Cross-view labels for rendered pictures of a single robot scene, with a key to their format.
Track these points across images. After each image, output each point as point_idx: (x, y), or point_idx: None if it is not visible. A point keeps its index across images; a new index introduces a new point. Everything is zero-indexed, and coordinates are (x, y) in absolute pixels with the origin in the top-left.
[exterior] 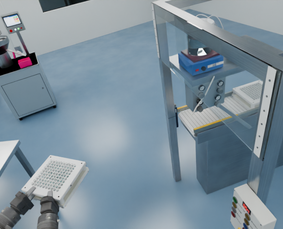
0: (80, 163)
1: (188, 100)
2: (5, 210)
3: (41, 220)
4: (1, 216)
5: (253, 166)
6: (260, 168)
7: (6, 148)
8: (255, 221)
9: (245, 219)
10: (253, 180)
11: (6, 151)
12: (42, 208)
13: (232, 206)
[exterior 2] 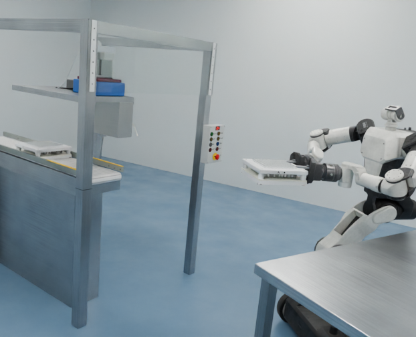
0: (247, 159)
1: (123, 128)
2: (328, 164)
3: (307, 155)
4: (334, 164)
5: (206, 106)
6: (210, 101)
7: (287, 267)
8: (221, 130)
9: (218, 137)
10: (206, 116)
11: (291, 262)
12: (301, 156)
13: (210, 143)
